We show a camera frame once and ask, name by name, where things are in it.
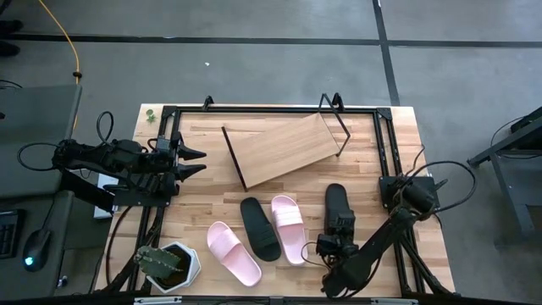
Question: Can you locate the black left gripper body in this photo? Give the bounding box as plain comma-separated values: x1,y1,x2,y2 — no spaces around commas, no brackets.
152,130,183,197

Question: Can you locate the silver metal bracket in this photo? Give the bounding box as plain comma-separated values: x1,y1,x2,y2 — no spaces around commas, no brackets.
134,296,184,305
369,297,420,305

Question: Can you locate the white hexagonal plant pot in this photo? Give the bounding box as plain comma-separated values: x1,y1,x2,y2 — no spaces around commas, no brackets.
145,241,202,295

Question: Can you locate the black computer mouse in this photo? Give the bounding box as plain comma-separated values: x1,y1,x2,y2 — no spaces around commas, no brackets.
21,228,53,273

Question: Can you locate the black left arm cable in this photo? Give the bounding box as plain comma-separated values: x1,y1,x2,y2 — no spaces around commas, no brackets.
96,110,115,146
16,141,67,173

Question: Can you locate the white power box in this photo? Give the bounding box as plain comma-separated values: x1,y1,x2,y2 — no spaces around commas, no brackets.
93,172,121,220

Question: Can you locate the black aluminium table frame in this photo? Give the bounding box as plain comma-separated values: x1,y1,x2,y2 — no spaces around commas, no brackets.
96,93,457,305

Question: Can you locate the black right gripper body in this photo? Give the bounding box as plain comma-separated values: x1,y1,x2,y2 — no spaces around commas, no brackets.
318,210,359,259

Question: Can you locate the grey side desk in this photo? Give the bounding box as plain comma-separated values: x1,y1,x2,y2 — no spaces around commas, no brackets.
0,83,103,302

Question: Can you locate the yellow cable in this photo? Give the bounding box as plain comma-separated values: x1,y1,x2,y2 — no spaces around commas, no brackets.
37,0,83,130

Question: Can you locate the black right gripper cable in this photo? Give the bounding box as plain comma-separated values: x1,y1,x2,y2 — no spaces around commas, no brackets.
300,240,336,270

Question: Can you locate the black foam slide sandal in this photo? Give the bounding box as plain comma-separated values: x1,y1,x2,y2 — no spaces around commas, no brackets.
324,182,356,238
239,197,283,263

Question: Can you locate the pink foam slide sandal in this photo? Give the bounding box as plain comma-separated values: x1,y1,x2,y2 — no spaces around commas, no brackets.
270,194,309,267
206,220,263,288

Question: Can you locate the green cactus plant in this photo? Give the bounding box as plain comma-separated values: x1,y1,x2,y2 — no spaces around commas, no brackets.
134,245,183,280

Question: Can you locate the black keyboard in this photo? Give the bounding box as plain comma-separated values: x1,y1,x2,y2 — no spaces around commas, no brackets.
0,209,23,260

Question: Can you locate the black metal cart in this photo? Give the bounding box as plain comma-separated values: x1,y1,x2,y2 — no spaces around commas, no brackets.
467,105,542,249

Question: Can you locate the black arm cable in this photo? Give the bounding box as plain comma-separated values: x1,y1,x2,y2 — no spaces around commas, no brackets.
16,141,67,173
404,159,478,215
96,110,115,146

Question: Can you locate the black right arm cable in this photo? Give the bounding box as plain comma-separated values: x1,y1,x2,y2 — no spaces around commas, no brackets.
404,159,478,215

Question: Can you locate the person's shoe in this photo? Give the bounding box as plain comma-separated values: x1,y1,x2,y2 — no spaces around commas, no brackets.
0,40,22,58
0,19,25,36

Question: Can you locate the wooden shelf with black frame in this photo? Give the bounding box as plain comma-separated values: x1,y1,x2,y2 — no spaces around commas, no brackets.
220,92,352,193

